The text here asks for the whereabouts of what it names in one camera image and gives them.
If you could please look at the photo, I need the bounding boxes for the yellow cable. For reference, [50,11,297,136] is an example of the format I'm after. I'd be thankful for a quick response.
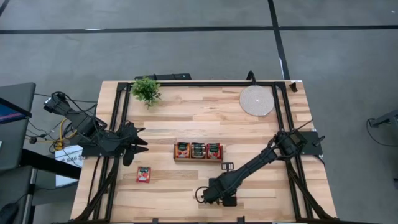
[55,118,82,151]

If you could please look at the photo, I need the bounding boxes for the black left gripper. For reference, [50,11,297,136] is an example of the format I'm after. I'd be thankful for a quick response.
[119,121,149,157]

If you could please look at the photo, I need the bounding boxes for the black computer monitor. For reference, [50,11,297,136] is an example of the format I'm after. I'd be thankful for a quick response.
[0,97,33,124]

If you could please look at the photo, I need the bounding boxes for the beige tea bag packet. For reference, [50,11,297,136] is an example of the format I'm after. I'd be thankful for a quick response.
[190,142,206,159]

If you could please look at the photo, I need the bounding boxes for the dark side table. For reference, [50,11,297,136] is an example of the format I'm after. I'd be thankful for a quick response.
[0,148,82,224]

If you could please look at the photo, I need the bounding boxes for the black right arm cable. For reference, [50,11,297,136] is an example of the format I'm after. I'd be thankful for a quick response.
[195,185,208,205]

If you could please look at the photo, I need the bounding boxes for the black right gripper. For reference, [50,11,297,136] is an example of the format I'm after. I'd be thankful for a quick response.
[201,161,242,206]

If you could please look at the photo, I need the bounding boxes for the black power strip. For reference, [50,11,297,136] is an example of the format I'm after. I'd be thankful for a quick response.
[134,73,192,82]

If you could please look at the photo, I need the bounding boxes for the dark grey desk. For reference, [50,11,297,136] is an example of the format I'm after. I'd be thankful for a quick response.
[0,82,37,172]

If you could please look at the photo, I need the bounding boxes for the black computer mouse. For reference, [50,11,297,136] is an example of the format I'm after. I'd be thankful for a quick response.
[0,202,20,224]

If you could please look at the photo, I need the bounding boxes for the wooden three-compartment tea box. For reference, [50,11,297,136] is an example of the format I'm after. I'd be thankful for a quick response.
[173,141,224,164]

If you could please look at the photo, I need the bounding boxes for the orange tea bag packet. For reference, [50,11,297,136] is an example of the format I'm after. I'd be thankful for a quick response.
[175,142,191,159]

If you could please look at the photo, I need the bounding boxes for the black cable tangle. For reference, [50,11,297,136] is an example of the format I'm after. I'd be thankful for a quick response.
[25,91,99,154]

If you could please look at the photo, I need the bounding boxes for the grey metal stand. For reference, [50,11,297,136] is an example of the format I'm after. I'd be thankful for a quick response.
[368,108,398,128]

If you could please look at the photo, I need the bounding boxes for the green potted artificial plant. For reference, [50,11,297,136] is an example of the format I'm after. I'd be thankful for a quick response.
[129,77,163,110]

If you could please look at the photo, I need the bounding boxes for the black floor cable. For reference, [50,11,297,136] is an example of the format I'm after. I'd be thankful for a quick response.
[365,118,398,147]

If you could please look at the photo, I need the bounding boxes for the white paper sheet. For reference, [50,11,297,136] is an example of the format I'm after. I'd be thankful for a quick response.
[55,144,85,187]

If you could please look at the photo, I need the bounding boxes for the round woven beige trivet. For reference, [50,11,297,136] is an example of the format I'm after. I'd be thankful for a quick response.
[239,85,275,117]

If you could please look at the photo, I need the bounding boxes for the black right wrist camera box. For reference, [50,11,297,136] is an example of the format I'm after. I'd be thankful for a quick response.
[221,194,238,208]

